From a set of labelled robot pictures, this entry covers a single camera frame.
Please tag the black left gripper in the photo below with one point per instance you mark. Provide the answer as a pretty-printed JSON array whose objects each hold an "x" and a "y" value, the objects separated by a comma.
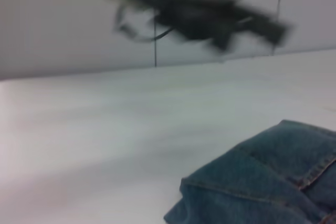
[{"x": 197, "y": 9}]

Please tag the blue denim shorts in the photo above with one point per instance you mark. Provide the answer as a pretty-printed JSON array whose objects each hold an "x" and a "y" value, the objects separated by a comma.
[{"x": 262, "y": 176}]

